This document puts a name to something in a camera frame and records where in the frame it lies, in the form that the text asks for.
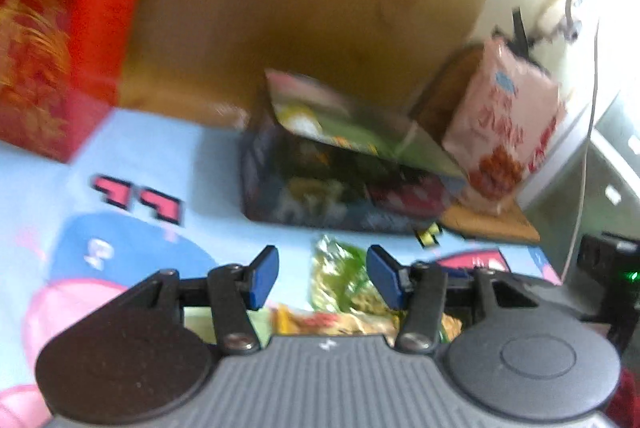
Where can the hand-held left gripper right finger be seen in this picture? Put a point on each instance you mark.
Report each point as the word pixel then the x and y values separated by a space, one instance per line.
pixel 384 279

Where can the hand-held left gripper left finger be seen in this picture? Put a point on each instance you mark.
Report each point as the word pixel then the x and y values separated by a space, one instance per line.
pixel 262 279

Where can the green snack packet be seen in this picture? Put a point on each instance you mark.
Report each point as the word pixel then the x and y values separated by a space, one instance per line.
pixel 340 275

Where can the dark cardboard box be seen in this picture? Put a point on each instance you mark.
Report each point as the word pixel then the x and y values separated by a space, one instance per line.
pixel 325 188

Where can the orange snack packet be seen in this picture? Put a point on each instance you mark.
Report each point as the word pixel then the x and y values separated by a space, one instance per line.
pixel 325 322

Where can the printed bed sheet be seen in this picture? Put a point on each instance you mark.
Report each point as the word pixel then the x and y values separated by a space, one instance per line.
pixel 150 157

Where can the pink snack packet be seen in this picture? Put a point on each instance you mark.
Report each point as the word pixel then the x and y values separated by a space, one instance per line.
pixel 505 127

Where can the red gift box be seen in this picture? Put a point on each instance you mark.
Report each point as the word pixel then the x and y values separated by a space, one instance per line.
pixel 55 32

